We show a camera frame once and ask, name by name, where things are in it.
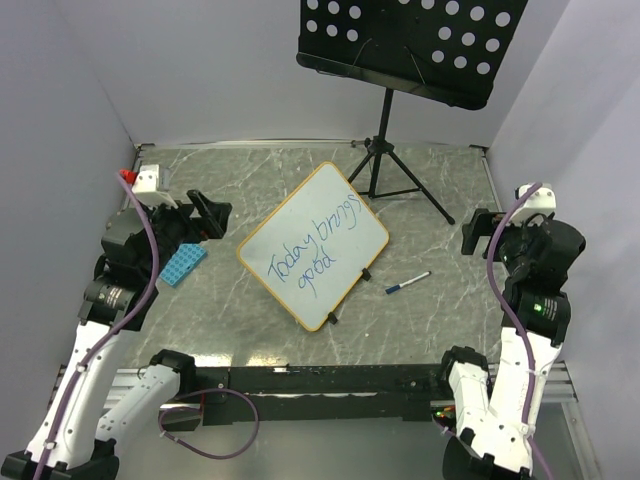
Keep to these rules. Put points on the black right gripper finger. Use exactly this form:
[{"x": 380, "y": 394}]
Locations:
[
  {"x": 482, "y": 224},
  {"x": 492, "y": 249}
]

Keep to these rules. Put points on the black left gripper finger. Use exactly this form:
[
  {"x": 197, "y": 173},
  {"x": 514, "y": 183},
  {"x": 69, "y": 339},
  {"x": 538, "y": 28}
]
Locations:
[
  {"x": 218, "y": 217},
  {"x": 199, "y": 200}
]

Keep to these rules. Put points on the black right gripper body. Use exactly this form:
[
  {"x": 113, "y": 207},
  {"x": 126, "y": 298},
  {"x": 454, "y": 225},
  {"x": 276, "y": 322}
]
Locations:
[{"x": 517, "y": 238}]

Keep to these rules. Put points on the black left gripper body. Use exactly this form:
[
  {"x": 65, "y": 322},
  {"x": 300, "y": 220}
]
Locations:
[{"x": 174, "y": 226}]

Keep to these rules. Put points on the yellow framed whiteboard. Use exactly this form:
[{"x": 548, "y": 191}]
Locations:
[{"x": 313, "y": 248}]

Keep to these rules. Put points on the white blue whiteboard marker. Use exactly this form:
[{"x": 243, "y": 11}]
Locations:
[{"x": 407, "y": 283}]

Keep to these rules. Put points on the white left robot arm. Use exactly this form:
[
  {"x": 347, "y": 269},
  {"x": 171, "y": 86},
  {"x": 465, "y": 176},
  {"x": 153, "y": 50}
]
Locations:
[{"x": 78, "y": 439}]

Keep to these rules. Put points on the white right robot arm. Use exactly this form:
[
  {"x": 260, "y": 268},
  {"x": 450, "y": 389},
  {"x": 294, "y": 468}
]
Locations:
[{"x": 492, "y": 421}]

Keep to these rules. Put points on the blue studded building plate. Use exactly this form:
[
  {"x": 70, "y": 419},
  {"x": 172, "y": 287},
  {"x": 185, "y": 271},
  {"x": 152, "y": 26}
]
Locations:
[{"x": 182, "y": 263}]

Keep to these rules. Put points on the black perforated music stand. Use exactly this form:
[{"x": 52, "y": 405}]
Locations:
[{"x": 447, "y": 51}]

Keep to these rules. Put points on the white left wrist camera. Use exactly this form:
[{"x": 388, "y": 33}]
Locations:
[{"x": 150, "y": 185}]

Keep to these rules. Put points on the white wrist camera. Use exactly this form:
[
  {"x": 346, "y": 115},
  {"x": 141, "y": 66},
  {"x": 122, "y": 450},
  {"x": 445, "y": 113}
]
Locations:
[
  {"x": 542, "y": 201},
  {"x": 150, "y": 185}
]

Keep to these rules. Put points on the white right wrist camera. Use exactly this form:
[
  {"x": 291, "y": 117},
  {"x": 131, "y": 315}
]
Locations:
[{"x": 542, "y": 201}]

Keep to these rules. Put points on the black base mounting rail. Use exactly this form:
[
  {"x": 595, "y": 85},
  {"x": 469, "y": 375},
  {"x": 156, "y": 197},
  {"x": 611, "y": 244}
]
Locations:
[{"x": 411, "y": 392}]

